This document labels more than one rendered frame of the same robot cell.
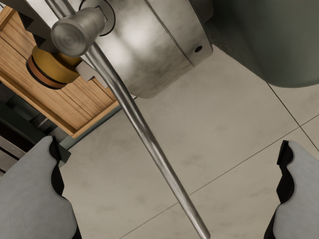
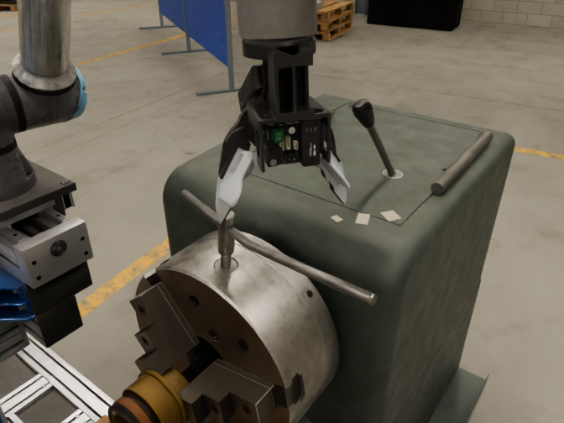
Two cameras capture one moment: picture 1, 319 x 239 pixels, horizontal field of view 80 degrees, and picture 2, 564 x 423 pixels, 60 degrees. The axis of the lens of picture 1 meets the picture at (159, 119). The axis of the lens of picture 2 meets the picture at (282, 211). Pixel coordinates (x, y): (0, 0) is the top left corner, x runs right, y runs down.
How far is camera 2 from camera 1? 60 cm
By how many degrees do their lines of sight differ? 90
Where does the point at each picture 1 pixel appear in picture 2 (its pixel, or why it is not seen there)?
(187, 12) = not seen: hidden behind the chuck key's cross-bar
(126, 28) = (246, 268)
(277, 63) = (368, 265)
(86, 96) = not seen: outside the picture
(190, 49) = (301, 290)
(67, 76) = (166, 401)
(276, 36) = (351, 250)
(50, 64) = (149, 383)
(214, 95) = not seen: outside the picture
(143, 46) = (261, 279)
